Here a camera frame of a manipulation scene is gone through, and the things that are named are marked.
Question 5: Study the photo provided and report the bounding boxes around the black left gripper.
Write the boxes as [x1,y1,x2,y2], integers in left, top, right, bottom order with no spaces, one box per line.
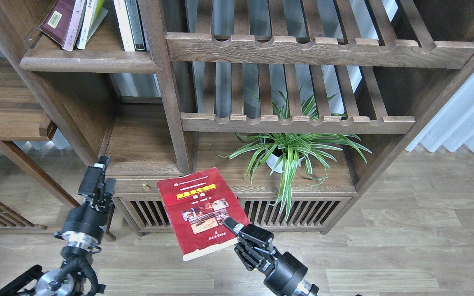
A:
[78,155,116,214]

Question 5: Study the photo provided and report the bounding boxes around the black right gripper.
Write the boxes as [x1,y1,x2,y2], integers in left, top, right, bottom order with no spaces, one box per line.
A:
[223,217,277,274]

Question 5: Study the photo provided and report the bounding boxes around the red book with photos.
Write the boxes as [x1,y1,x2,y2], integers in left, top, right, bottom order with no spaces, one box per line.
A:
[157,167,249,261]

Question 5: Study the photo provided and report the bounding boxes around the maroon book white characters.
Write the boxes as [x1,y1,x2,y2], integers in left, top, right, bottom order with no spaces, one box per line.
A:
[38,0,86,52]

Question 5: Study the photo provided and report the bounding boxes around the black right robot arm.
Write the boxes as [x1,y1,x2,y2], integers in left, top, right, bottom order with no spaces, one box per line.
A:
[223,217,318,296]

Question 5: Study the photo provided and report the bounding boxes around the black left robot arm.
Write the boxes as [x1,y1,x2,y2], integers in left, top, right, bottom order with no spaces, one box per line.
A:
[0,155,116,296]

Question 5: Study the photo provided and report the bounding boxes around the brass drawer knob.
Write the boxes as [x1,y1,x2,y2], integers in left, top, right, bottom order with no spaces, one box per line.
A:
[141,182,151,192]

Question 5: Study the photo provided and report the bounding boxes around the white plant pot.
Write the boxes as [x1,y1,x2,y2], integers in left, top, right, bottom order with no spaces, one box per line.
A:
[265,148,304,173]

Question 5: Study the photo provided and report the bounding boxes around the wooden side table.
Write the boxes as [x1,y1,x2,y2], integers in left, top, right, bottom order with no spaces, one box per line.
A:
[0,58,79,234]

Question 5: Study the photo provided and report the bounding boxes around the green spider plant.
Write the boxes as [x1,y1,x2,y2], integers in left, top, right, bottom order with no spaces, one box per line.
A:
[220,86,372,223]

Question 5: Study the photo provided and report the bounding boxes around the dark wooden bookshelf cabinet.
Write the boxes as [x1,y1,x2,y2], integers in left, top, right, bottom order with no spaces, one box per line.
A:
[0,0,474,234]

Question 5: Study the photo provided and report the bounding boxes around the white green leaning book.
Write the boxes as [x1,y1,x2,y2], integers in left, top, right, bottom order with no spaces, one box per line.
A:
[77,0,108,49]

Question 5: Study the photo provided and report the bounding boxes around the white upright book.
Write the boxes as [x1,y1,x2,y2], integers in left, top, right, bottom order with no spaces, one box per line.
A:
[113,0,135,52]

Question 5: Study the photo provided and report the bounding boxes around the dark green upright book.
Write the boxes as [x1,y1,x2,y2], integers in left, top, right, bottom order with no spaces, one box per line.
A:
[125,0,147,52]

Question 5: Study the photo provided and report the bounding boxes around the white pleated curtain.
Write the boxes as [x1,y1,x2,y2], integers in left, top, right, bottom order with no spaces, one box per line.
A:
[406,73,474,152]

